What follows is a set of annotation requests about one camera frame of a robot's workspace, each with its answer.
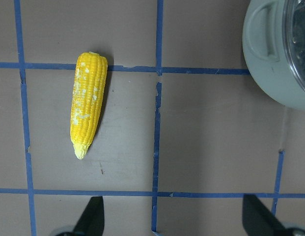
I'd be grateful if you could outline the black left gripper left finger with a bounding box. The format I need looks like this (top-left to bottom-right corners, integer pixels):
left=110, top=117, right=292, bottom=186
left=73, top=196, right=104, bottom=236

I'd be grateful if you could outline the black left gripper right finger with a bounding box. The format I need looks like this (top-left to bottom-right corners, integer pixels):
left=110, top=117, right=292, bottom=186
left=242, top=194, right=290, bottom=236

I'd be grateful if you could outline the yellow corn cob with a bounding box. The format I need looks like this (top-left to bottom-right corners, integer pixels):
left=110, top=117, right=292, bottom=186
left=70, top=52, right=108, bottom=160

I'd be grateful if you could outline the grey-green steel pot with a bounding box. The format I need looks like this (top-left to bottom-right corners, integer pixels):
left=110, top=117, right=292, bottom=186
left=242, top=0, right=305, bottom=111

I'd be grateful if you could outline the glass pot lid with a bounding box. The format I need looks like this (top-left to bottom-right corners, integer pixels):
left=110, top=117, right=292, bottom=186
left=282, top=0, right=305, bottom=91

